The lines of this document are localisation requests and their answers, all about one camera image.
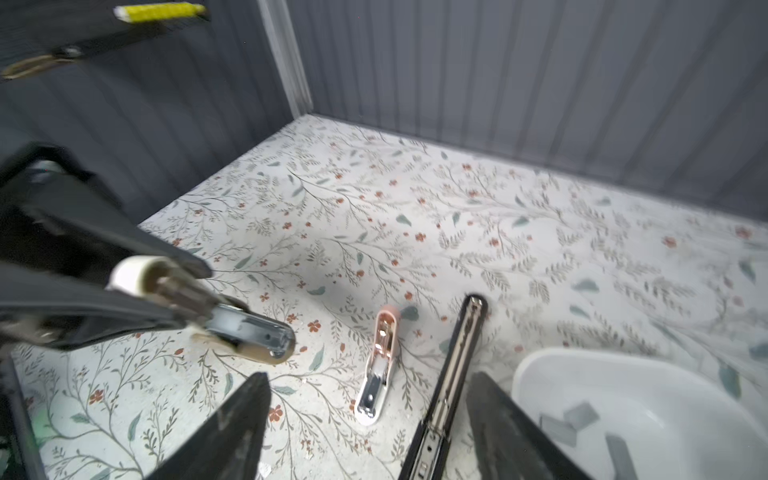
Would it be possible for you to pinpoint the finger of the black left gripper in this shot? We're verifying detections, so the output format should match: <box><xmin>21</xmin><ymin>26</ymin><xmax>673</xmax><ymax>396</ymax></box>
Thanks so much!
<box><xmin>1</xmin><ymin>263</ymin><xmax>187</xmax><ymax>351</ymax></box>
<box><xmin>1</xmin><ymin>143</ymin><xmax>212</xmax><ymax>282</ymax></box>

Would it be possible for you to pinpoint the yellow marker pen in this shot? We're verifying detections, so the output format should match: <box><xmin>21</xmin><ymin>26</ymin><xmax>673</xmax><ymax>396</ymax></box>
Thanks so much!
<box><xmin>113</xmin><ymin>2</ymin><xmax>208</xmax><ymax>24</ymax></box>

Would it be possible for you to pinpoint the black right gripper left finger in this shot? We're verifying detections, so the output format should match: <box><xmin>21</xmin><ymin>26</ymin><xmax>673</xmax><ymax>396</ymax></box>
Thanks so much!
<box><xmin>147</xmin><ymin>372</ymin><xmax>271</xmax><ymax>480</ymax></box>

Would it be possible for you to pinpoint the pink mini stapler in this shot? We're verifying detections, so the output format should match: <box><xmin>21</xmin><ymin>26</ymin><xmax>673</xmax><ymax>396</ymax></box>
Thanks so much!
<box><xmin>354</xmin><ymin>306</ymin><xmax>401</xmax><ymax>427</ymax></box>

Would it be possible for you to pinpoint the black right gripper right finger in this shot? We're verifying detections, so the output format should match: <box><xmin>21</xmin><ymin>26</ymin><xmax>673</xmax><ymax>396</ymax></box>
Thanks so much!
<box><xmin>466</xmin><ymin>372</ymin><xmax>588</xmax><ymax>480</ymax></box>

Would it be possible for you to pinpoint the grey staple strip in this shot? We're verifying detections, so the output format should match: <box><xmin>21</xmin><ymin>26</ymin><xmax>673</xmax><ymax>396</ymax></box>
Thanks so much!
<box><xmin>539</xmin><ymin>414</ymin><xmax>578</xmax><ymax>448</ymax></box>
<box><xmin>564</xmin><ymin>401</ymin><xmax>600</xmax><ymax>431</ymax></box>
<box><xmin>606</xmin><ymin>434</ymin><xmax>638</xmax><ymax>480</ymax></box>

